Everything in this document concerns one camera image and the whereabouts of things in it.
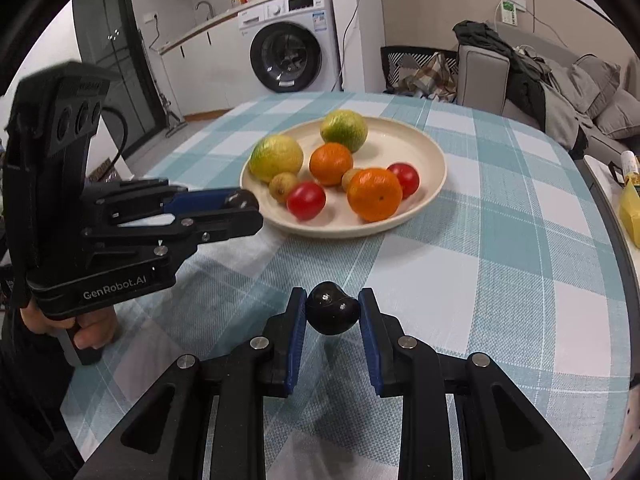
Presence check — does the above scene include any tan longan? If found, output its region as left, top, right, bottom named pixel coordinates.
left=269, top=172, right=299, bottom=204
left=341, top=167, right=361, bottom=193

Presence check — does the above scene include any green-yellow citrus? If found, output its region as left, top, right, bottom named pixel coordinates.
left=248, top=134, right=304, bottom=183
left=320, top=110, right=369, bottom=153

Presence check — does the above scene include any red tomato large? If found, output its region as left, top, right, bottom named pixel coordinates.
left=286, top=182, right=326, bottom=221

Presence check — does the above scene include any orange tangerine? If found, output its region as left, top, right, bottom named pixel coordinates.
left=309, top=142, right=354, bottom=186
left=346, top=168, right=402, bottom=222

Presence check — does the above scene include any dark plum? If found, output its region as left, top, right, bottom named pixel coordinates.
left=224, top=188, right=259, bottom=210
left=305, top=282, right=361, bottom=336

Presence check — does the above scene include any red tomato small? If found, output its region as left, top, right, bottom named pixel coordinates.
left=387, top=162, right=421, bottom=200

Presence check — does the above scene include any person's left hand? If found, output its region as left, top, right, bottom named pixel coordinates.
left=20, top=301, right=118, bottom=350

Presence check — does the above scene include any white kitchen counter cabinet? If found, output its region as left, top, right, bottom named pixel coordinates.
left=160, top=0, right=269, bottom=117

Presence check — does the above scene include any teal checkered tablecloth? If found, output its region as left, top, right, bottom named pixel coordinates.
left=62, top=93, right=630, bottom=479

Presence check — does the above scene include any white washing machine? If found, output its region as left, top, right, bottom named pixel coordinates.
left=238, top=0, right=341, bottom=96

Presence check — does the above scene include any black glass door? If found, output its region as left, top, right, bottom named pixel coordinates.
left=72, top=0, right=167, bottom=158

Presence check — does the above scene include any kitchen faucet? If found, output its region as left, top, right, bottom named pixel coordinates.
left=194, top=0, right=215, bottom=22

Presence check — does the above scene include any cream round plate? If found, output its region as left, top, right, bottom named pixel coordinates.
left=240, top=117, right=447, bottom=238

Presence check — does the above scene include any black patterned chair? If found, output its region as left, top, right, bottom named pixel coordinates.
left=380, top=46, right=458, bottom=94

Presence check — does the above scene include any plaid cloth on chair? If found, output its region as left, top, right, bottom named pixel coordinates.
left=395, top=53, right=457, bottom=103

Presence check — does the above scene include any yellow bag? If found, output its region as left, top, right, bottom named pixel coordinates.
left=620, top=179, right=640, bottom=248

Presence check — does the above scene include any white side table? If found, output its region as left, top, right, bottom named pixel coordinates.
left=581, top=154, right=640, bottom=281

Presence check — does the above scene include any grey cushion front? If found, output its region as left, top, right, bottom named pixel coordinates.
left=596, top=89, right=640, bottom=140

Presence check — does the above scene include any grey cushion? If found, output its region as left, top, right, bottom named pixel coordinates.
left=596, top=89, right=640, bottom=140
left=567, top=54, right=620, bottom=119

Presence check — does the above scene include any dark clothes pile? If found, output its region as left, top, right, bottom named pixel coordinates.
left=452, top=21, right=593, bottom=159

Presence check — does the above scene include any grey sofa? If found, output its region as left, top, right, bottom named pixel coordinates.
left=454, top=21, right=639, bottom=164

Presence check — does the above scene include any grey cushion back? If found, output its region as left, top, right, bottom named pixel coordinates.
left=567, top=54, right=620, bottom=119

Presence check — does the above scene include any black camera cable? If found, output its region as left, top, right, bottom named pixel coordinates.
left=98, top=106, right=130, bottom=176

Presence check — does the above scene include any white wall socket device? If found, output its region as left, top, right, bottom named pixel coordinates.
left=500, top=0, right=527, bottom=26

